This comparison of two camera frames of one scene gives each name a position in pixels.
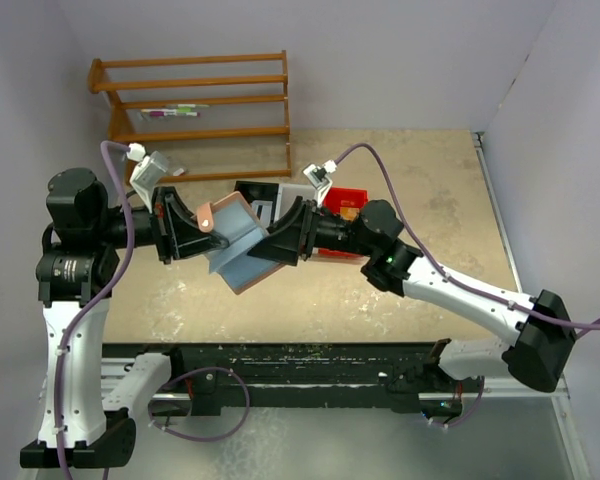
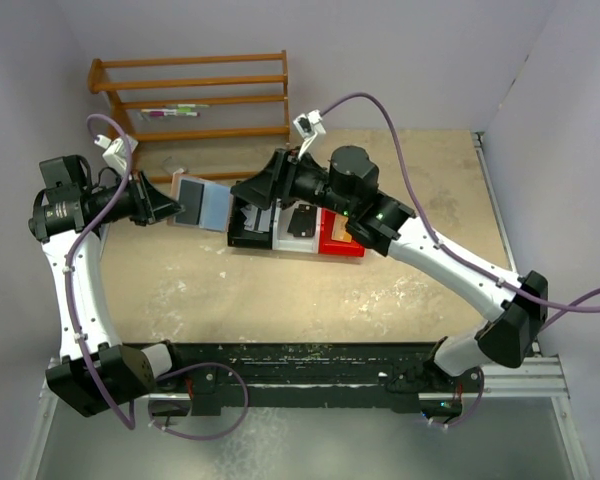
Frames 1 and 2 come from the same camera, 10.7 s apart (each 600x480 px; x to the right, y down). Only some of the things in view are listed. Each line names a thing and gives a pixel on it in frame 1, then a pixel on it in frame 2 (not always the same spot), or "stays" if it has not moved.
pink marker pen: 173,114 stays
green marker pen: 187,105 stays
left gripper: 177,231 to 150,204
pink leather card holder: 235,219 to 207,203
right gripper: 288,244 to 276,181
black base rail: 316,375 stays
